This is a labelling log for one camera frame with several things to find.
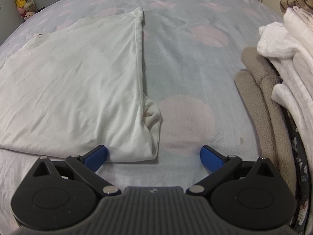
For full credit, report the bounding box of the cream white t-shirt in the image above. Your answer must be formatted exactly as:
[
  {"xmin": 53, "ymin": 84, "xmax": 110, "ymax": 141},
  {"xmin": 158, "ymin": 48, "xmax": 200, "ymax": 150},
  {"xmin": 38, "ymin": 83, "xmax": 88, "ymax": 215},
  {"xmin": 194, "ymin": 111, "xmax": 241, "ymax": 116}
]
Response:
[{"xmin": 1, "ymin": 8, "xmax": 161, "ymax": 162}]

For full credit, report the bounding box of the dark floral fabric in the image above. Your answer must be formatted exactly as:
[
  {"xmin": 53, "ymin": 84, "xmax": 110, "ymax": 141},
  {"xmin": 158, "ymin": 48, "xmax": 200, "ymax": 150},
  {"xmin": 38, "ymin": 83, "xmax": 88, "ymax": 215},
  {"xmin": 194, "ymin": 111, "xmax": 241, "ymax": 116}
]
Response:
[{"xmin": 288, "ymin": 112, "xmax": 311, "ymax": 234}]

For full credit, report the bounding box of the white velvet folded garment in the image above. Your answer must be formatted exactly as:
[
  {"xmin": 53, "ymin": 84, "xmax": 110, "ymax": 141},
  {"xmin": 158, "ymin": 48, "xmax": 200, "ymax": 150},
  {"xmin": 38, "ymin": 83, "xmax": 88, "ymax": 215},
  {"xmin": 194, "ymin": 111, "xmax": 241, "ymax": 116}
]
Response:
[{"xmin": 271, "ymin": 6, "xmax": 313, "ymax": 152}]

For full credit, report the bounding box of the taupe fleece folded garment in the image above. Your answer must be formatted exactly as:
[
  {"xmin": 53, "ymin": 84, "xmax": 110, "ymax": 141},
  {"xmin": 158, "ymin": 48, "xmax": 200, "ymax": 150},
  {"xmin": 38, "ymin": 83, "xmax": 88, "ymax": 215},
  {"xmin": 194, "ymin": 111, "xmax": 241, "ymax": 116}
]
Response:
[{"xmin": 235, "ymin": 47, "xmax": 297, "ymax": 194}]

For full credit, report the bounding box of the white fluffy folded garment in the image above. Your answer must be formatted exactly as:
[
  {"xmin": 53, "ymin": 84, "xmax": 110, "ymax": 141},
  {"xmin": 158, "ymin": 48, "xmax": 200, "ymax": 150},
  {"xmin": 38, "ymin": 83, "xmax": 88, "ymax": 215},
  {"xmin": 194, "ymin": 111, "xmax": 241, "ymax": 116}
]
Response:
[{"xmin": 257, "ymin": 22, "xmax": 312, "ymax": 91}]

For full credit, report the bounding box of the blue pink-dotted bed blanket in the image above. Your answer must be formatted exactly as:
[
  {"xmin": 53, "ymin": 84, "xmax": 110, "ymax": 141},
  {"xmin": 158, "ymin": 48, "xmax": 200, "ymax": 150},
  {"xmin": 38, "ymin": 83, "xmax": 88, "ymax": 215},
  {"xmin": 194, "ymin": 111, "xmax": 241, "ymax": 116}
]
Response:
[{"xmin": 0, "ymin": 0, "xmax": 287, "ymax": 216}]

